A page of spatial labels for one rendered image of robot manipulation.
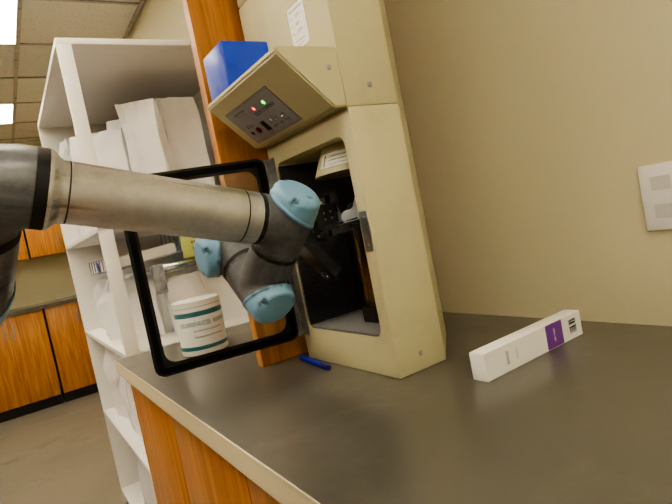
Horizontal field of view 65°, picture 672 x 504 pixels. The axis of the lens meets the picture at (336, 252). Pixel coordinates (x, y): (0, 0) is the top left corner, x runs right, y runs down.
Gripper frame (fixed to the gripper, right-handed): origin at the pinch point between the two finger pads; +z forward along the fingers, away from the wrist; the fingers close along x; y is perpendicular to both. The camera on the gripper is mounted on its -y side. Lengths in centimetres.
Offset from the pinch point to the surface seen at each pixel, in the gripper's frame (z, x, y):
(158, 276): -38.2, 19.4, 0.0
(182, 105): 15, 127, 59
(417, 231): -0.5, -13.9, -3.6
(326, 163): -7.2, -1.2, 12.6
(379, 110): -2.2, -14.0, 18.5
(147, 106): -3, 114, 57
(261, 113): -15.2, 3.8, 24.7
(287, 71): -17.2, -12.3, 27.2
